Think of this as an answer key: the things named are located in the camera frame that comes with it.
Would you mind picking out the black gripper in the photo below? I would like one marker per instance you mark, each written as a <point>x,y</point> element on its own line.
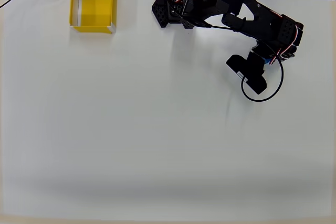
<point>258,55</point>

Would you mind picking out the yellow paper box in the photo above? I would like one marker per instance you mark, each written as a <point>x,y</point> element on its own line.
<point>95,7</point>

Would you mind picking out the blue block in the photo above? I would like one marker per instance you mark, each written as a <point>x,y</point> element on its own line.
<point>268,61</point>

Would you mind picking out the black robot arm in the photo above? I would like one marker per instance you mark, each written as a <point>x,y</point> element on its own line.
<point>262,16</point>

